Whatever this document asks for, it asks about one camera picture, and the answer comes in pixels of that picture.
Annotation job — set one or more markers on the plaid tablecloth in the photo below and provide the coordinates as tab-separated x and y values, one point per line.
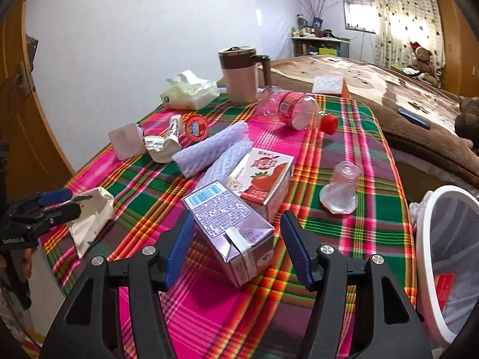
336	149

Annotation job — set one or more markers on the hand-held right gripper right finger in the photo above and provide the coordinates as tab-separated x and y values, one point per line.
297	246

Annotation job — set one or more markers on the patterned curtain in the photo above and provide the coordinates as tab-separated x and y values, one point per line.
404	15

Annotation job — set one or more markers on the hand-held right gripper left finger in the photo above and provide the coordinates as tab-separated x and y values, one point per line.
179	243

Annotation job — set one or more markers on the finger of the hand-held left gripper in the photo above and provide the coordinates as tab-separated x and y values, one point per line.
56	196
61	212

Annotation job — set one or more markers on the vase with purple branches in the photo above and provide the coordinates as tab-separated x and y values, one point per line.
317	15

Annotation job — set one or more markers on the clear bottle with red cap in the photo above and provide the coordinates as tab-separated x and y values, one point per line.
295	108

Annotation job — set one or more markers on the white foam fruit net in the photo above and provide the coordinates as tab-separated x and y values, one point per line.
224	166
209	146

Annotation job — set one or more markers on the cluttered white shelf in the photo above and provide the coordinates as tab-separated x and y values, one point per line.
318	46

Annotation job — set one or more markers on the purple milk carton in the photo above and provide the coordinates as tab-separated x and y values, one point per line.
220	213

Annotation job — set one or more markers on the small window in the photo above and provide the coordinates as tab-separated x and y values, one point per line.
357	13

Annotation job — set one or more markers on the red strawberry milk carton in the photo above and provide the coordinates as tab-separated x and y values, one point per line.
262	179

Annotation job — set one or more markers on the blue case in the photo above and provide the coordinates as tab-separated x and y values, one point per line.
413	117

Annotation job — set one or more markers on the grey plastic bin liner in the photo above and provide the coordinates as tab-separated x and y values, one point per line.
464	239

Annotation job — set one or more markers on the dark brown jacket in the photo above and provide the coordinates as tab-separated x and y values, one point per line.
467	119

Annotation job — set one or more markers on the red packet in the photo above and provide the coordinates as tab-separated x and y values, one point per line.
445	290

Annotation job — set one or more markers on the white trash bin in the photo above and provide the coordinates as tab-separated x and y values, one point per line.
426	254

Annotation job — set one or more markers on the red lid yogurt cup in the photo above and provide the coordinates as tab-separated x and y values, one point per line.
196	127

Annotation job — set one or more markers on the wooden door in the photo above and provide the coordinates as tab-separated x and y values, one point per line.
22	127

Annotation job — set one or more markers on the white paper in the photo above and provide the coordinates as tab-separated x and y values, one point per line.
91	217

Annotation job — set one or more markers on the silver foil wrapper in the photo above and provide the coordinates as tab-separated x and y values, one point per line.
161	147

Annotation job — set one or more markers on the clear plastic cup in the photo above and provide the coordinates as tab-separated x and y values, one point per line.
340	190

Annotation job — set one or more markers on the orange and white box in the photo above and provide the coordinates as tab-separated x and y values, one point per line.
331	85

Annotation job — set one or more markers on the pink mug with brown lid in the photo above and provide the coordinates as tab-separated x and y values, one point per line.
239	78

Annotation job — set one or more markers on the white tissue pack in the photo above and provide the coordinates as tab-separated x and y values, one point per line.
189	93

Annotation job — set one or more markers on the wooden wardrobe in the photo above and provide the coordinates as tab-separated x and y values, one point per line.
454	45

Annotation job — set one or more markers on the brown teddy bear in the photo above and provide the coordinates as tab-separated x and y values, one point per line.
423	60

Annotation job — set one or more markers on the brown bed blanket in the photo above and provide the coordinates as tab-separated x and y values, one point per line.
374	82

